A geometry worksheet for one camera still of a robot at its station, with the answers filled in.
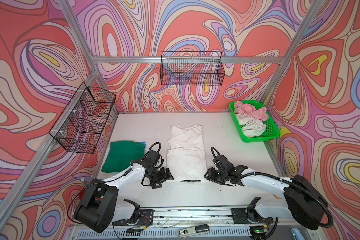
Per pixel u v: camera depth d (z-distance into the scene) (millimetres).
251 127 1066
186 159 917
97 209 407
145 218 719
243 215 734
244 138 992
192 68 958
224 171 662
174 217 750
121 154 908
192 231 664
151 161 699
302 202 418
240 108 1122
